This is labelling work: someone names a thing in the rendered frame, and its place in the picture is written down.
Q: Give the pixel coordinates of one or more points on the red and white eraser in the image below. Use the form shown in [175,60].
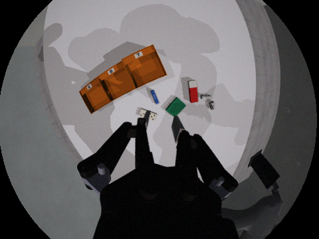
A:
[192,85]

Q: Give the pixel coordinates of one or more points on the white domino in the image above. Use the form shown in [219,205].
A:
[152,114]

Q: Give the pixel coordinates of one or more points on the orange three-compartment bin rack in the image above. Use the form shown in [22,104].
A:
[131,73]

